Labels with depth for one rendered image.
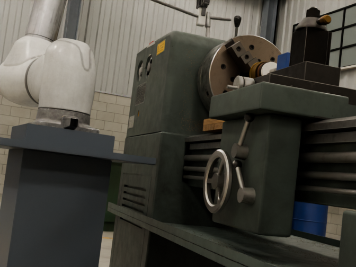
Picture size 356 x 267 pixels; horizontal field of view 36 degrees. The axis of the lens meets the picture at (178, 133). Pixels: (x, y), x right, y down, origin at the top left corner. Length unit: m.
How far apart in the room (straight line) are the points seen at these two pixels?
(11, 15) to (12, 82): 10.48
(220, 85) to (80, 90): 0.54
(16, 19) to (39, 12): 10.34
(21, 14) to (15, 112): 2.07
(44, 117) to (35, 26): 0.36
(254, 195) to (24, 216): 0.63
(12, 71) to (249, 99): 0.84
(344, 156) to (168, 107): 1.01
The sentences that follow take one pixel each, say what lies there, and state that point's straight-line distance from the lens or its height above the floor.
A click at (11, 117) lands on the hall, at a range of 11.88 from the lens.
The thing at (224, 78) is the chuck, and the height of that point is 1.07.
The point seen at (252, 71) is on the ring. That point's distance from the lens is 1.88.
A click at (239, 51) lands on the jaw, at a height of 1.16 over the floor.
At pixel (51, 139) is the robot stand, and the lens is 1.54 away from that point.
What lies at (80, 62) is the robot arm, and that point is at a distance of 1.64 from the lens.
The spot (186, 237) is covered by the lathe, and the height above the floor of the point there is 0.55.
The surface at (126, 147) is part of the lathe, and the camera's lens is 2.52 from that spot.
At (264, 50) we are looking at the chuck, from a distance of 2.02.
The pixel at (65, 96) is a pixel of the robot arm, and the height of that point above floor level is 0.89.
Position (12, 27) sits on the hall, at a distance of 12.20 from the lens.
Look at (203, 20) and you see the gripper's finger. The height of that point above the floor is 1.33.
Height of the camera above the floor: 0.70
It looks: 5 degrees up
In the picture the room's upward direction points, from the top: 7 degrees clockwise
